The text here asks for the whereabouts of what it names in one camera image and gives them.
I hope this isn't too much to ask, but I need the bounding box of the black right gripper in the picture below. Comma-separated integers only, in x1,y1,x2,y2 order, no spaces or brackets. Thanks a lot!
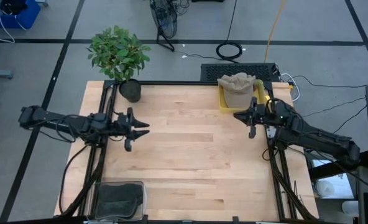
232,96,281,139

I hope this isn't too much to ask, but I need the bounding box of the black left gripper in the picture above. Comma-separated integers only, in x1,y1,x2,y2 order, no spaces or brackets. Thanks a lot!
111,107,150,152

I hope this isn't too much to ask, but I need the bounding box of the beige baseball cap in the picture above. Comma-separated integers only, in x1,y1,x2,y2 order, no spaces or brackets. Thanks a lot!
217,72,257,110

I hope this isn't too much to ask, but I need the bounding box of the black baseball cap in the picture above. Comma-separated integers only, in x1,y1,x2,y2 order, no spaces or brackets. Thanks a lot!
96,202,141,219
98,182,145,208

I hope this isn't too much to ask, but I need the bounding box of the yellow plastic bin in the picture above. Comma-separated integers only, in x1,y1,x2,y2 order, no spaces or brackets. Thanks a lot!
218,78,267,114

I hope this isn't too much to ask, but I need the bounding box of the black perforated computer case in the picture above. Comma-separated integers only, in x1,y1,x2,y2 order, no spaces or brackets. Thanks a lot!
200,62,280,83

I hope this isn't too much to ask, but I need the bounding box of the green potted plant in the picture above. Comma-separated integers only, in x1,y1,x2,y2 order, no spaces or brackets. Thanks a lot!
86,25,152,103

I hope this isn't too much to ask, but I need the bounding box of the clear plastic bin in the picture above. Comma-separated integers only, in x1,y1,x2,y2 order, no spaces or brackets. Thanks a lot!
86,180,148,222

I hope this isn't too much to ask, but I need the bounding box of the black bar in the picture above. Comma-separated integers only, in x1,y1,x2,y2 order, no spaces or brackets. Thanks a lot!
308,151,368,181

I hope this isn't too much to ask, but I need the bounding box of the white crumpled bag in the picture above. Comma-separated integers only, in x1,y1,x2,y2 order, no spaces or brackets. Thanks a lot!
315,180,336,197

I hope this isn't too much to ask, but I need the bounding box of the black floor fan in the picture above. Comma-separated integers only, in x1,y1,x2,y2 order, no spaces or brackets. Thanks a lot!
149,0,179,52

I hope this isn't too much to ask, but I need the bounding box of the blue cart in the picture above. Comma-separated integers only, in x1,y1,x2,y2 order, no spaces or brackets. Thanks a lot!
0,0,42,29

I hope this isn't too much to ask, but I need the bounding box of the black bag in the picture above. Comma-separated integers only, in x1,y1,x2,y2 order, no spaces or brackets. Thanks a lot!
0,0,28,15

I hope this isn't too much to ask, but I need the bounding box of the white cable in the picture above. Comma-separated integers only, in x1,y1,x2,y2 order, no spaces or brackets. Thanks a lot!
280,73,300,102

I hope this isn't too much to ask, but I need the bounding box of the black cable sleeve bundle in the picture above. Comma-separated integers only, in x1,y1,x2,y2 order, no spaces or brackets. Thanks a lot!
59,144,108,218
268,148,319,222

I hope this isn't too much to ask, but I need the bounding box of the black coiled cable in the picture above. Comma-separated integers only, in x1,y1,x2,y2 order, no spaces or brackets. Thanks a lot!
215,0,244,62

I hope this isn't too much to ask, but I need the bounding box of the yellow cable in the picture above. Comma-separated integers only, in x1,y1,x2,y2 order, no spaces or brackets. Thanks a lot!
264,0,288,63

